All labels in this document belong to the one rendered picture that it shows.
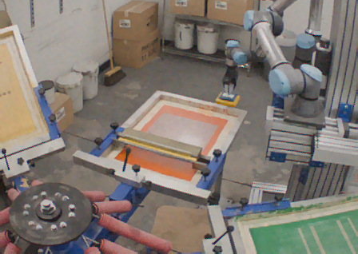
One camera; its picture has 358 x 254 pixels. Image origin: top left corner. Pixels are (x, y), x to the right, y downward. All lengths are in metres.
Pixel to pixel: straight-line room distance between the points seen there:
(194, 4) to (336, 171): 3.41
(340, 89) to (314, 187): 0.67
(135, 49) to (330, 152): 3.73
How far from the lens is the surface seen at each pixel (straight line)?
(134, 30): 5.09
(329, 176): 2.37
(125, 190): 1.72
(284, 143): 1.99
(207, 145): 2.14
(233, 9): 4.97
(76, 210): 1.26
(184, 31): 5.39
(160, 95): 2.53
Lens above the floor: 2.17
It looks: 31 degrees down
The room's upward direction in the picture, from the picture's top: 2 degrees clockwise
